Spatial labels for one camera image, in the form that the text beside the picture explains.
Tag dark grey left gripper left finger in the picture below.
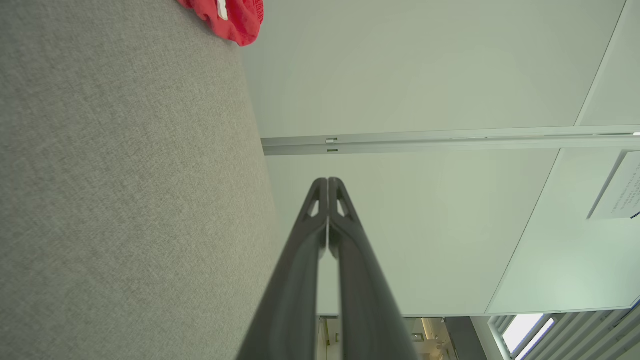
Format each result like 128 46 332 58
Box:
237 177 329 360

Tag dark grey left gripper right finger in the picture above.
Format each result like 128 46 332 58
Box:
328 177 419 360

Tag grey window blind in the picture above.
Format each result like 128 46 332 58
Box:
487 300 640 360

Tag grey metal partition post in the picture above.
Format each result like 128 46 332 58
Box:
261 125 640 156

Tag white paper wall notice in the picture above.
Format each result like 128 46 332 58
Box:
587 150 640 221

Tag red shorts with white stripe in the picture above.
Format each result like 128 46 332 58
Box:
177 0 264 47

